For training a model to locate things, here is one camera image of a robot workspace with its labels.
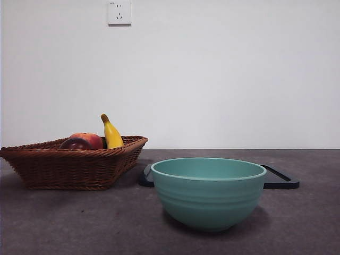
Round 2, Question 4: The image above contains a teal ribbed bowl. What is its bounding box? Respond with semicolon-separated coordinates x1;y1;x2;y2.
150;157;267;233

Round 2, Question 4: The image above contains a dark red plum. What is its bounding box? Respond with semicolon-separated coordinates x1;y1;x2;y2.
59;138;92;151

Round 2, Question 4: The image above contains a yellow banana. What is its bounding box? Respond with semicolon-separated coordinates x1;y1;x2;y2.
100;114;125;150

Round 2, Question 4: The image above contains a red orange peach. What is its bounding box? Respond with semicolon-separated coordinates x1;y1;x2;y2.
69;132;104;150

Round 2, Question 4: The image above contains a brown wicker basket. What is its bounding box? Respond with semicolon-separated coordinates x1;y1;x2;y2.
0;135;149;191

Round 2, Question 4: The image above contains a black rectangular tray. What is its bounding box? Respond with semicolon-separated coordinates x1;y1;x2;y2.
139;163;300;190

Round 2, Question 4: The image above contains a white wall socket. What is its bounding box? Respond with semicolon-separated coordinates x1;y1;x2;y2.
108;1;132;27

